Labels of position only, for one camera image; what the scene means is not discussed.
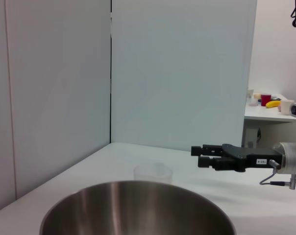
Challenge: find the yellow banana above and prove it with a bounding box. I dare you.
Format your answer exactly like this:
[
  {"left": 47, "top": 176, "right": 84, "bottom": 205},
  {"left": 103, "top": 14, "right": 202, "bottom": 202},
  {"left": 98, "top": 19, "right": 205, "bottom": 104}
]
[{"left": 265, "top": 100, "right": 281, "bottom": 109}]

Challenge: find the grey wall socket box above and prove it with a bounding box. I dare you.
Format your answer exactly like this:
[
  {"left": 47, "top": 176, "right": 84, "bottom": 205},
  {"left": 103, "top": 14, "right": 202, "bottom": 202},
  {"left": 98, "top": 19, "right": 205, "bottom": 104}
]
[{"left": 245, "top": 127, "right": 258, "bottom": 149}]

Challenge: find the white paper cup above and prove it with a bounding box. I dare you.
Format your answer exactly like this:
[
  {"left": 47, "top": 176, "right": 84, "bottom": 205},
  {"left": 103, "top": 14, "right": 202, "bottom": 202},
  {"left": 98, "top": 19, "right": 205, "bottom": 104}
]
[{"left": 280, "top": 99, "right": 295, "bottom": 115}]

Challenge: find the white side table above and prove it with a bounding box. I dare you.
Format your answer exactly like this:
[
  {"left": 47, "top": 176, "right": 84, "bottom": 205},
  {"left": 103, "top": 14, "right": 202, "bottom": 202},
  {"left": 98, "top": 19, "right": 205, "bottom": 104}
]
[{"left": 244, "top": 94, "right": 296, "bottom": 123}]

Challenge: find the stainless steel mixing bowl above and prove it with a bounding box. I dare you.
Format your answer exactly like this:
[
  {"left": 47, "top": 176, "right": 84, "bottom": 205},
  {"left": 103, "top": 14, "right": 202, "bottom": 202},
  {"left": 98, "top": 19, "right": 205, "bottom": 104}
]
[{"left": 39, "top": 180, "right": 237, "bottom": 235}]

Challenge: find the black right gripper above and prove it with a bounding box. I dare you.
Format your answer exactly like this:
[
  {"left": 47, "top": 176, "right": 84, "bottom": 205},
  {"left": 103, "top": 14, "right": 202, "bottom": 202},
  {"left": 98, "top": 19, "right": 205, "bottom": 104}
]
[{"left": 191, "top": 143, "right": 284, "bottom": 173}]

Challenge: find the red plastic cup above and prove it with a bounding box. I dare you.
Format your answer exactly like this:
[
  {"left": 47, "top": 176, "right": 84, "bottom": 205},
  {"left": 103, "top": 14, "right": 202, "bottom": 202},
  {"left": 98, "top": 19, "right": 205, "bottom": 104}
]
[{"left": 260, "top": 94, "right": 272, "bottom": 107}]

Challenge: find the clear plastic measuring cup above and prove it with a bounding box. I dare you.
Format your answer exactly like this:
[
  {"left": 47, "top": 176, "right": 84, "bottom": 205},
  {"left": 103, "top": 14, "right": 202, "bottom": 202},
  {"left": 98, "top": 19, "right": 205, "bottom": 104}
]
[{"left": 133, "top": 162, "right": 173, "bottom": 185}]

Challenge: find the grey cable with metal plug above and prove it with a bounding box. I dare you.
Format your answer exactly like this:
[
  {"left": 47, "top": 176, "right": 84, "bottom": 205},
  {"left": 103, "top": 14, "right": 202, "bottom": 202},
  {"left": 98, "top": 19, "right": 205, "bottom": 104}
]
[{"left": 259, "top": 159, "right": 296, "bottom": 190}]

